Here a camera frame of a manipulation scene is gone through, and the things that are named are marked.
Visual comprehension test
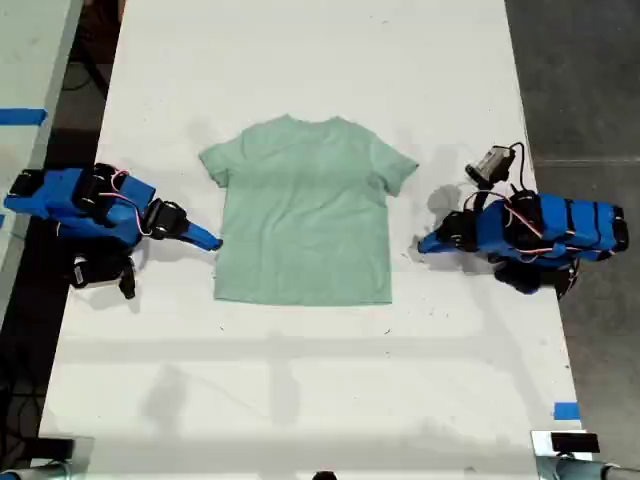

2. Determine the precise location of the pale green T-shirt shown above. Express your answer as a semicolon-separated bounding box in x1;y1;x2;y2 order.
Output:
198;113;420;307

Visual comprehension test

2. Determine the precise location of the long blue tape strip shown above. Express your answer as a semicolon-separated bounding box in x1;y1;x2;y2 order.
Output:
0;107;49;127

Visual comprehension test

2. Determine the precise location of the white side table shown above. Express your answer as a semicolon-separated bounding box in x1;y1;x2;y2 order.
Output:
0;0;85;306

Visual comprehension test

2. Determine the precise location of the short blue tape strip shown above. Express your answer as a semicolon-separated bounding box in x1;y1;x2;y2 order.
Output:
552;401;583;422

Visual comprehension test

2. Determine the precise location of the small black box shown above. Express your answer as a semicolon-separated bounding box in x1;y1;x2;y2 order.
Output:
549;432;601;454

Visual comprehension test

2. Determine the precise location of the metal tube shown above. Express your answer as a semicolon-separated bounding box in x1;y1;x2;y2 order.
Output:
0;460;72;480
537;456;640;480

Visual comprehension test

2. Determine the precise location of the red white servo wire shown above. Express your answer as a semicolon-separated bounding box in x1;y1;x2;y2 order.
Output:
499;185;569;264
97;169;155;238

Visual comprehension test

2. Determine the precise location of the black camera stalk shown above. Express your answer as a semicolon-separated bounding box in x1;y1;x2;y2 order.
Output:
118;257;138;301
462;180;496;214

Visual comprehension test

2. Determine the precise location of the grey black camera box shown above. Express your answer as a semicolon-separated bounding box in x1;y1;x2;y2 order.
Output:
465;145;517;184

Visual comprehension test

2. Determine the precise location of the black camera cable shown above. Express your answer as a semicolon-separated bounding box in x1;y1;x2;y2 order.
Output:
505;141;529;194

